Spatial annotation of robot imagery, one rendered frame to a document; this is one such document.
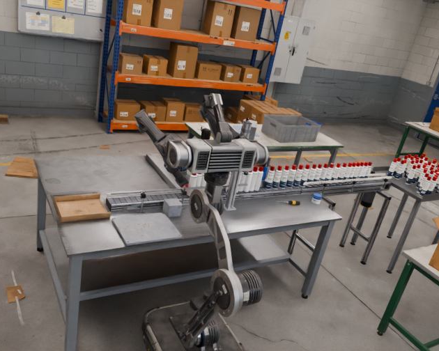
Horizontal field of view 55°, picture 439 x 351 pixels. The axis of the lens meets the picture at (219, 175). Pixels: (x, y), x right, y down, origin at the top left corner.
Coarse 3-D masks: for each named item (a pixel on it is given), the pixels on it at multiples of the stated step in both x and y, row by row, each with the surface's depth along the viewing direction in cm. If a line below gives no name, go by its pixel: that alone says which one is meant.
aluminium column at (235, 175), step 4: (244, 124) 292; (248, 124) 290; (244, 128) 292; (248, 128) 293; (248, 136) 295; (232, 172) 307; (236, 172) 304; (240, 172) 306; (232, 176) 308; (236, 176) 305; (232, 180) 309; (236, 180) 308; (232, 184) 308; (236, 184) 309; (232, 188) 308; (236, 188) 310; (228, 192) 314; (232, 192) 310; (228, 196) 314; (232, 196) 313; (228, 200) 316; (232, 200) 315; (228, 204) 314; (232, 204) 315; (228, 208) 315
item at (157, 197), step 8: (224, 192) 328; (240, 192) 334; (248, 192) 337; (256, 192) 340; (112, 200) 285; (120, 200) 287; (128, 200) 289; (136, 200) 291; (144, 200) 293; (152, 200) 295; (160, 200) 298
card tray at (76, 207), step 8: (56, 200) 278; (64, 200) 281; (72, 200) 284; (80, 200) 286; (88, 200) 288; (96, 200) 290; (56, 208) 270; (64, 208) 273; (72, 208) 275; (80, 208) 276; (88, 208) 278; (96, 208) 280; (104, 208) 282; (64, 216) 258; (72, 216) 260; (80, 216) 263; (88, 216) 266; (96, 216) 268; (104, 216) 271
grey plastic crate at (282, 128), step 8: (264, 120) 517; (272, 120) 504; (280, 120) 535; (288, 120) 543; (296, 120) 550; (304, 120) 542; (264, 128) 518; (272, 128) 505; (280, 128) 494; (288, 128) 493; (296, 128) 500; (304, 128) 507; (312, 128) 514; (272, 136) 506; (280, 136) 495; (288, 136) 499; (296, 136) 506; (304, 136) 513; (312, 136) 521
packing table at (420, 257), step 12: (408, 252) 317; (420, 252) 321; (432, 252) 324; (408, 264) 317; (420, 264) 305; (408, 276) 321; (432, 276) 303; (396, 288) 328; (396, 300) 329; (384, 324) 339; (396, 324) 330; (408, 336) 322; (420, 348) 314
